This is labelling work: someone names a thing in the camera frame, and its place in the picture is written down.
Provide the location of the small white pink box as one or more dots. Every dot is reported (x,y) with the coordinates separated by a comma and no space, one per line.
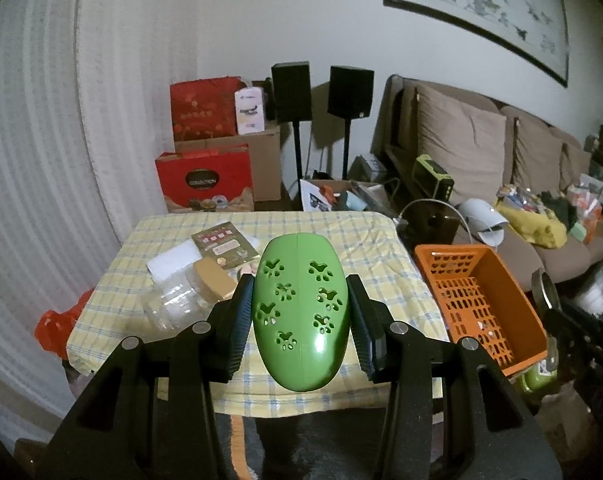
(250,110)

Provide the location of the red gift box round label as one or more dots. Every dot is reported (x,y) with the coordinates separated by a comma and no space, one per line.
(201,170)

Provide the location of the clear jar with tan lid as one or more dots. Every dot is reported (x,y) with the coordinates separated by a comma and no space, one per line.
(181,305)

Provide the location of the black cloth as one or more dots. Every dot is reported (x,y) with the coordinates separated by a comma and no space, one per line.
(559,207)

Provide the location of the white curtain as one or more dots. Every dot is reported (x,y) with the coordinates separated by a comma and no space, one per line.
(41,160)

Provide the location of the black speaker on stand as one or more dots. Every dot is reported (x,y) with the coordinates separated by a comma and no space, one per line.
(291,90)
(351,90)

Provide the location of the brown sofa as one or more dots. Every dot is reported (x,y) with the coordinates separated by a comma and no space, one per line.
(556,260)

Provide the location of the medium brown sofa cushion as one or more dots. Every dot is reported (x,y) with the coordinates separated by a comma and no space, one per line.
(534,150)

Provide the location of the small brown sofa cushion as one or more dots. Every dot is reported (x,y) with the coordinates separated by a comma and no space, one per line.
(574,160)

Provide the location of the orange white packet pile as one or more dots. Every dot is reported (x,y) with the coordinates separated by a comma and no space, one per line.
(586,205)

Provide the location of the large cardboard box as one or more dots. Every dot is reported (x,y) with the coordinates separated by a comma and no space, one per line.
(266,160)

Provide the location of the green lunch box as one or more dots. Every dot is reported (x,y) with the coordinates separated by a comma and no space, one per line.
(534,382)

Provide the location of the red plastic bag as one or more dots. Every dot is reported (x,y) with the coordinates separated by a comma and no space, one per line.
(61,325)

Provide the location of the colourful packet pile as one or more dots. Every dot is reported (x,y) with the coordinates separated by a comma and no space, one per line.
(516,195)

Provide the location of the orange plastic basket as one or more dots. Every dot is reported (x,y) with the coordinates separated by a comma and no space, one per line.
(501,285)

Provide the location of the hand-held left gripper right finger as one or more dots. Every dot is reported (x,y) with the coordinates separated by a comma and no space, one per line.
(364,332)

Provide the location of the open cardboard box with clutter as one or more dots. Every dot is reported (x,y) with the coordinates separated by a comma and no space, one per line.
(351,200)

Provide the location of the small grey box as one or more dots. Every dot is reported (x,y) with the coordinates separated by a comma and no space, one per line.
(370,167)

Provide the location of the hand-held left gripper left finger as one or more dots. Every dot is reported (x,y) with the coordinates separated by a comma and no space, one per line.
(241,322)

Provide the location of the yellow plaid tablecloth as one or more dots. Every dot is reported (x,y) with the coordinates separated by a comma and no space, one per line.
(361,245)

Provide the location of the white domed appliance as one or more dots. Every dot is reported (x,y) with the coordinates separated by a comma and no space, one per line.
(481,215)

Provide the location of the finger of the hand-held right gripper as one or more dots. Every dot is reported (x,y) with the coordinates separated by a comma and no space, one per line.
(545,287)

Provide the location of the green paw-print plastic case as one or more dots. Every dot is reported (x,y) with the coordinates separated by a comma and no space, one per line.
(301,320)

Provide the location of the white foam net sheet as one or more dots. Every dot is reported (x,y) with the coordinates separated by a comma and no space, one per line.
(174,262)

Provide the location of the dark wooden box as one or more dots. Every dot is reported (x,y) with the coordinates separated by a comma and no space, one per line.
(431,225)

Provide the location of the yellow cloth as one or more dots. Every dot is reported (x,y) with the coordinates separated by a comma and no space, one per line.
(531,225)

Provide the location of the large brown sofa cushion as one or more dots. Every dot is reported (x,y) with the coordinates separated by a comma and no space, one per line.
(461,140)

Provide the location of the brown printed packet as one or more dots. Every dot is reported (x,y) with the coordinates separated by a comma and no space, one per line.
(221,245)

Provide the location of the plain red gift box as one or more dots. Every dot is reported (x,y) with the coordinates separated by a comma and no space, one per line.
(201,110)

